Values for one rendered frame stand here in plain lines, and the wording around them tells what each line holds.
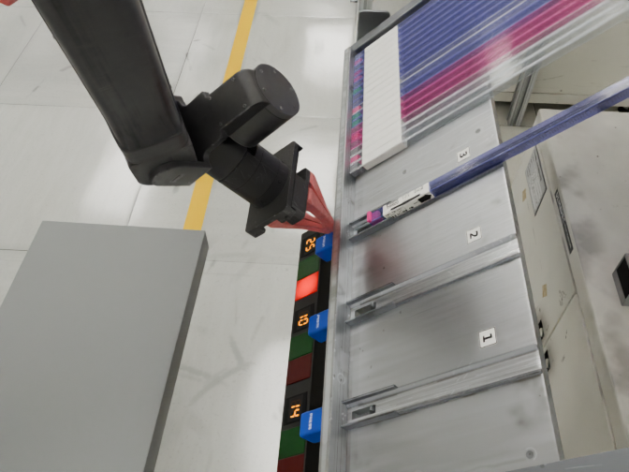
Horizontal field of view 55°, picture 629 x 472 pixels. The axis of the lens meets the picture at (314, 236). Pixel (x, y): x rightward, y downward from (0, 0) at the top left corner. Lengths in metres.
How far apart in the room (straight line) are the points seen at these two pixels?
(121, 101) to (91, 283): 0.44
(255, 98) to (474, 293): 0.26
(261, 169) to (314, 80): 1.54
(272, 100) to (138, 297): 0.37
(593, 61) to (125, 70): 1.72
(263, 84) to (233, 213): 1.16
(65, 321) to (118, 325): 0.07
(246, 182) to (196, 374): 0.86
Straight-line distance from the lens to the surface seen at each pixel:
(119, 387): 0.76
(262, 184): 0.63
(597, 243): 0.90
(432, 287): 0.58
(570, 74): 2.03
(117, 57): 0.41
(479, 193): 0.61
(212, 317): 1.50
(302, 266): 0.75
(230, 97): 0.56
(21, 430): 0.78
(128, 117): 0.48
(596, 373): 0.82
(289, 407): 0.66
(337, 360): 0.59
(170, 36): 2.43
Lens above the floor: 1.26
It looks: 50 degrees down
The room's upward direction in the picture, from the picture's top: straight up
